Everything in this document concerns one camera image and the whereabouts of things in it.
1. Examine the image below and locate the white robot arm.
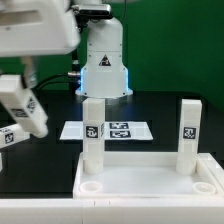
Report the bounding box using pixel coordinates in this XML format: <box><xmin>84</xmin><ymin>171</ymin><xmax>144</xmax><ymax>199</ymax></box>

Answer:
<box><xmin>0</xmin><ymin>0</ymin><xmax>133</xmax><ymax>103</ymax></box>

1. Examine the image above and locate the black camera on stand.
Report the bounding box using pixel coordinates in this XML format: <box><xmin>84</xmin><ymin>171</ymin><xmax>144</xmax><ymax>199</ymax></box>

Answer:
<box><xmin>68</xmin><ymin>4</ymin><xmax>113</xmax><ymax>88</ymax></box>

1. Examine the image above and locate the white square desk top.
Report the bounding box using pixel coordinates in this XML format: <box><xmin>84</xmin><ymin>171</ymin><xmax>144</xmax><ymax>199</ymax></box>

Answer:
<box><xmin>73</xmin><ymin>151</ymin><xmax>224</xmax><ymax>200</ymax></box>

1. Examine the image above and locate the white front fence bar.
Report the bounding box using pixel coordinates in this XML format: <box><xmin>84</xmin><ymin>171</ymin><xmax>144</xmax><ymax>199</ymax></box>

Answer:
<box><xmin>0</xmin><ymin>198</ymin><xmax>224</xmax><ymax>224</ymax></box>

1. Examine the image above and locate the white marker base sheet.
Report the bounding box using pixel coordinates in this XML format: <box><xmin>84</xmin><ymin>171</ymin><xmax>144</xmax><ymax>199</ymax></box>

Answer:
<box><xmin>60</xmin><ymin>121</ymin><xmax>153</xmax><ymax>140</ymax></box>

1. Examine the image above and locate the white left fence piece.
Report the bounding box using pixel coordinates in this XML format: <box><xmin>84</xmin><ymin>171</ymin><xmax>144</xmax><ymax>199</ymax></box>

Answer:
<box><xmin>0</xmin><ymin>153</ymin><xmax>3</xmax><ymax>172</ymax></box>

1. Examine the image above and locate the black cable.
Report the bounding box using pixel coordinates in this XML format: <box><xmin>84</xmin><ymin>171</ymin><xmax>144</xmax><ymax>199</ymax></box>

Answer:
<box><xmin>34</xmin><ymin>71</ymin><xmax>81</xmax><ymax>92</ymax></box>

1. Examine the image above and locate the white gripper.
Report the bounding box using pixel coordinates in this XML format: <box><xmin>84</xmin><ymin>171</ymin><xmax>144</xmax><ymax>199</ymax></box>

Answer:
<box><xmin>0</xmin><ymin>0</ymin><xmax>80</xmax><ymax>88</ymax></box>

